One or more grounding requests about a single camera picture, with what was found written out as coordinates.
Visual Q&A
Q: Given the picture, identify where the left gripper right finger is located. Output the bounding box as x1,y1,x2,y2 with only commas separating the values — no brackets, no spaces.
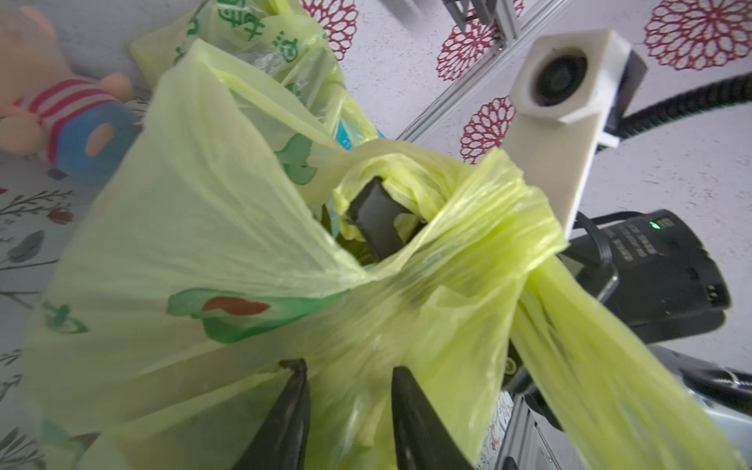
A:
391,366,472,470

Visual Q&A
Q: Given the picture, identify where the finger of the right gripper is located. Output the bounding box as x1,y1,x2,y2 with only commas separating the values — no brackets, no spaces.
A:
347,177,426,262

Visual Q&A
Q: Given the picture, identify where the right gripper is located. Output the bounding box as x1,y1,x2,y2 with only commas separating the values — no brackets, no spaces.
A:
559,237,619,303

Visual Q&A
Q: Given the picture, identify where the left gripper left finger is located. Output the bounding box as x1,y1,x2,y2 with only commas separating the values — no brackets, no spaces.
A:
232,358,311,470

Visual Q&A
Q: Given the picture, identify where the green avocado plastic bag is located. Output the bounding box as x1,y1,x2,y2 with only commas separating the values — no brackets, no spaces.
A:
23,41,745,469
130,1,383,149

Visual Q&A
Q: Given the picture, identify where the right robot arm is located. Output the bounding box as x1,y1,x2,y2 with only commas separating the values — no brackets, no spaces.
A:
347,177,751,469

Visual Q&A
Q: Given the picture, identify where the pink plush doll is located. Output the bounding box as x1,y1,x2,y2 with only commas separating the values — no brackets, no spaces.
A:
1,5,140,183

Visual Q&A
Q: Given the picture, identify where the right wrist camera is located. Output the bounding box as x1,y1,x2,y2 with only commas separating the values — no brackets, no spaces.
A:
503,29,646,234

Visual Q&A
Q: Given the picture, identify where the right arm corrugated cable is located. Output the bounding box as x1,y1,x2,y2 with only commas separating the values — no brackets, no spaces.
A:
595,69,752,154

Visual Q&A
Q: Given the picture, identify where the grey metal wall shelf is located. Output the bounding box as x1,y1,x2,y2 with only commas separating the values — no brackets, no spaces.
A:
441,0,522,42

